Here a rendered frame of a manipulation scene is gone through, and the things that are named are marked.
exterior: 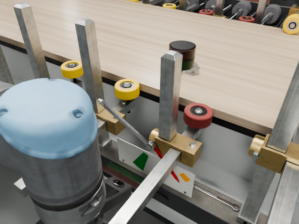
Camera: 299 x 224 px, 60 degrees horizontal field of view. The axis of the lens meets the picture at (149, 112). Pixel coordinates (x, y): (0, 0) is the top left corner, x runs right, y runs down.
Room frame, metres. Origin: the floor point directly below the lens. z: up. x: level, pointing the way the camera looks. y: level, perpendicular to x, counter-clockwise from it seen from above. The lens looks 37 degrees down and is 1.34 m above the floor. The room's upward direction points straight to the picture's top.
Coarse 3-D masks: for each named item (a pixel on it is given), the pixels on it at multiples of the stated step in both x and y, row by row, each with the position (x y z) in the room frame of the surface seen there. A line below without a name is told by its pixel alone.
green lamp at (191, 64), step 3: (189, 60) 0.53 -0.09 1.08; (192, 60) 0.53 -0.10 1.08; (183, 63) 0.52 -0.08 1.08; (186, 63) 0.52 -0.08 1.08; (189, 63) 0.53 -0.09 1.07; (192, 63) 0.53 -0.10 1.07; (183, 66) 0.52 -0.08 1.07; (186, 66) 0.52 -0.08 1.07; (189, 66) 0.53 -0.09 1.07; (192, 66) 0.53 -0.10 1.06; (183, 69) 0.52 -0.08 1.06; (186, 69) 0.52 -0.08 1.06; (189, 69) 0.53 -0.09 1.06
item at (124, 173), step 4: (108, 164) 0.56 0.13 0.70; (112, 164) 0.56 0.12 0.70; (116, 168) 0.54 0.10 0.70; (120, 168) 0.54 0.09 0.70; (120, 172) 0.53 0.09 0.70; (124, 172) 0.53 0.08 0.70; (128, 172) 0.53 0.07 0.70; (128, 176) 0.51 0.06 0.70; (132, 176) 0.51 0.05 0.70; (136, 176) 0.51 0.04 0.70; (136, 180) 0.50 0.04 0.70; (140, 180) 0.50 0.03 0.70
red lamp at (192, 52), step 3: (171, 42) 0.57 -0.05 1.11; (195, 45) 0.55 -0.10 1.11; (171, 48) 0.54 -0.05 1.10; (195, 48) 0.54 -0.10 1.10; (177, 51) 0.53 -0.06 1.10; (180, 51) 0.52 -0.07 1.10; (183, 51) 0.52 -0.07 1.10; (186, 51) 0.52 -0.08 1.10; (189, 51) 0.52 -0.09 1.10; (192, 51) 0.53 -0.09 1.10; (183, 54) 0.52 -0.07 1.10; (186, 54) 0.52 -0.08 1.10; (189, 54) 0.52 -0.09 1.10; (192, 54) 0.53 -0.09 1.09; (183, 57) 0.52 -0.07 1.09; (186, 57) 0.52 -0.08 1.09; (189, 57) 0.53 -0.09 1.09; (192, 57) 0.53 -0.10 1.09
